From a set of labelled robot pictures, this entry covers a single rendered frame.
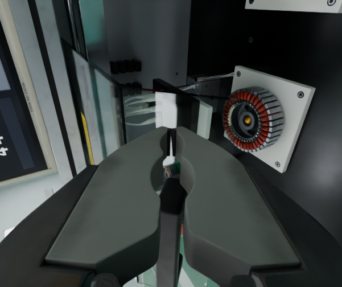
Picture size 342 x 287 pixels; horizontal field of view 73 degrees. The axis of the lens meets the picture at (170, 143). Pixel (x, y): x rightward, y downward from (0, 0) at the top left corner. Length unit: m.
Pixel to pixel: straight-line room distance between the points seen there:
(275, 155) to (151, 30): 0.36
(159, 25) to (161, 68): 0.09
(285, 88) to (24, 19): 0.36
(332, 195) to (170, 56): 0.43
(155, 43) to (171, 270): 0.47
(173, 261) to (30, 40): 0.29
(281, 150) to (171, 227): 0.30
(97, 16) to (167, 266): 0.30
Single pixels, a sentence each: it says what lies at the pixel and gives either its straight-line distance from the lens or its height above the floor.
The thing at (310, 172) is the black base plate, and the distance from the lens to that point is 0.43.
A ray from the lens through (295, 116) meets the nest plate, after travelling 0.40.
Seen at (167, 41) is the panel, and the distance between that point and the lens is 0.57.
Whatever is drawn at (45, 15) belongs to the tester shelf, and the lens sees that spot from 0.35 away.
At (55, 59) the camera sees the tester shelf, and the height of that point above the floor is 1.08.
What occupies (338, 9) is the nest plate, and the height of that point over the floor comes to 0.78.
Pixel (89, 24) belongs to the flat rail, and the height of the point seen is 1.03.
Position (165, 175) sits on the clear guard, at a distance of 0.18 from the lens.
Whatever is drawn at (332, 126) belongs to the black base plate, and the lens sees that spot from 0.39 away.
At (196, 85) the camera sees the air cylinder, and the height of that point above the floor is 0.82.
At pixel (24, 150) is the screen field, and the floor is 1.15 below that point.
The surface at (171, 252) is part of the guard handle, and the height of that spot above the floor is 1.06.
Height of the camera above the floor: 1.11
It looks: 26 degrees down
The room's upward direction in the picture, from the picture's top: 106 degrees counter-clockwise
